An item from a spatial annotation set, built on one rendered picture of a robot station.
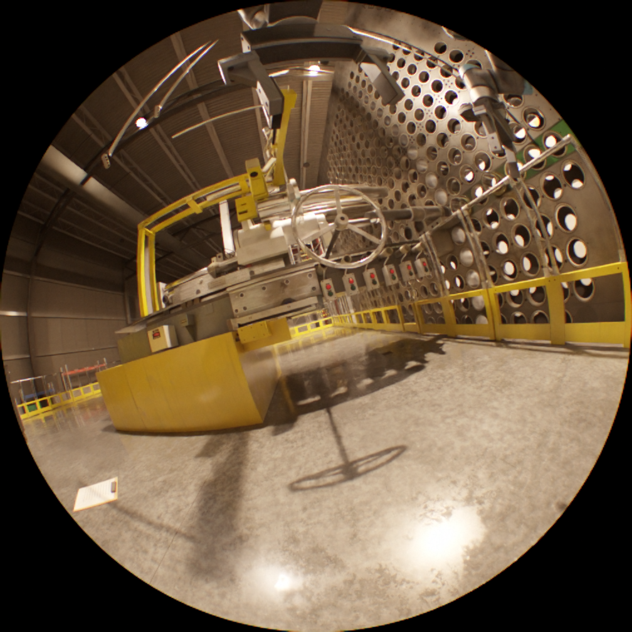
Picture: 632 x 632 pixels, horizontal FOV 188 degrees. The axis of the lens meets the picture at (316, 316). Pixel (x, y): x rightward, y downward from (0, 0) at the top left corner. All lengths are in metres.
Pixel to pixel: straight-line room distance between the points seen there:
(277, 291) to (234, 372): 0.68
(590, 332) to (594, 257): 0.89
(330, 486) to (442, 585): 0.47
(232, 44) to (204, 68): 1.28
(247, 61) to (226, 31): 8.65
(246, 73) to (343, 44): 0.13
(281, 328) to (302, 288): 0.40
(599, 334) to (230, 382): 2.11
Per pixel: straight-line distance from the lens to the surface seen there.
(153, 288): 2.40
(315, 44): 0.30
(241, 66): 0.26
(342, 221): 0.75
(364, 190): 1.69
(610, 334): 1.40
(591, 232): 2.15
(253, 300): 1.48
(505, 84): 0.68
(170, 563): 0.77
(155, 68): 9.29
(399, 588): 0.53
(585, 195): 2.17
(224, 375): 1.20
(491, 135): 0.50
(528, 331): 1.51
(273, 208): 1.47
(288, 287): 1.46
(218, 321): 1.61
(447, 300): 1.90
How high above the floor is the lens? 0.53
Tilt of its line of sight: 1 degrees up
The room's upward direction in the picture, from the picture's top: 16 degrees counter-clockwise
